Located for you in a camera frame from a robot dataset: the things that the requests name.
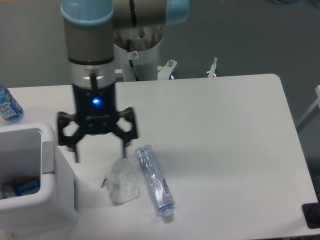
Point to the blue snack packet in bin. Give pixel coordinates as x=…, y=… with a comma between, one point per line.
x=21, y=187

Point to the white plastic trash can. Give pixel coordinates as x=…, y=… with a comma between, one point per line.
x=54, y=205

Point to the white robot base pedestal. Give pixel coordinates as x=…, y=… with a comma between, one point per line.
x=138, y=50

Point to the black clamp at table edge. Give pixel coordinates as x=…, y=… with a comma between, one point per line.
x=311, y=213

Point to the grey trash can push button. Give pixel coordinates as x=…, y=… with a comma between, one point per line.
x=48, y=157

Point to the crumpled white plastic wrapper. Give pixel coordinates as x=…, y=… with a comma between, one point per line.
x=121, y=182

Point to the blue labelled water bottle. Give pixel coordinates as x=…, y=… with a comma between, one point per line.
x=10, y=110

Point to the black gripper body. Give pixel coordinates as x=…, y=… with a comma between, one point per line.
x=96, y=111

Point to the white frame at right edge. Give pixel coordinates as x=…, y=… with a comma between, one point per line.
x=310, y=113

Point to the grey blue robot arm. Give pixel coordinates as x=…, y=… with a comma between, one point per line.
x=89, y=27

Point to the empty clear plastic bottle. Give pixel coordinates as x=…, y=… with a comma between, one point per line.
x=155, y=181

